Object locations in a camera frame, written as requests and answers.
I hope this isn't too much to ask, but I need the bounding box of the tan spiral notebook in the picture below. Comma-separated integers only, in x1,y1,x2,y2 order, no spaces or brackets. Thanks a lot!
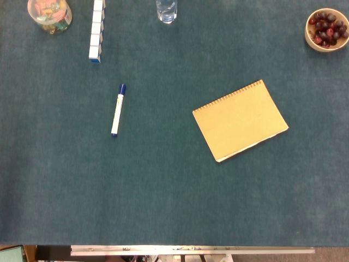
192,79,290,163

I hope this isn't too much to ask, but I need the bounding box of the dark red cherries pile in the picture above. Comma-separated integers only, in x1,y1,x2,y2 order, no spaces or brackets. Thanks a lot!
308,11,349,47

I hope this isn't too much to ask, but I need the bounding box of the clear plastic water bottle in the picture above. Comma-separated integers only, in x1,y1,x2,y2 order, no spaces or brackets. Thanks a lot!
155,0,178,25

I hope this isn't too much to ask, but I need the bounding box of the blue felt table mat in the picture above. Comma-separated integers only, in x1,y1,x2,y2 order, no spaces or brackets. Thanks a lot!
0,0,349,246

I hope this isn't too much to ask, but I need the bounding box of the green screen device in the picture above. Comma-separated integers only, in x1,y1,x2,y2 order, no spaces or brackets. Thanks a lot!
0,245,25,262

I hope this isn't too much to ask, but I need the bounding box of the beige round bowl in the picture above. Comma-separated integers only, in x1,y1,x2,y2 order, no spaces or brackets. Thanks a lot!
304,8,349,52

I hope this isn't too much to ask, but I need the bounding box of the aluminium table edge rail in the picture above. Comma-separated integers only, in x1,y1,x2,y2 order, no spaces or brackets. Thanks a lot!
70,245,316,257

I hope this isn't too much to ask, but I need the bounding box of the clear jar of colourful clips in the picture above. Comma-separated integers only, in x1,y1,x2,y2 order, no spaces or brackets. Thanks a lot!
27,0,73,35

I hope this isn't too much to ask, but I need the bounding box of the blue and white snake puzzle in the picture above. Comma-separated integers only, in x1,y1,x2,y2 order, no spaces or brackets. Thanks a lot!
88,0,106,65

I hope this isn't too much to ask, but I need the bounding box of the white marker with blue cap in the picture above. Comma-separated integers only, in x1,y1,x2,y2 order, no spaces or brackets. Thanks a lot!
110,83,127,138

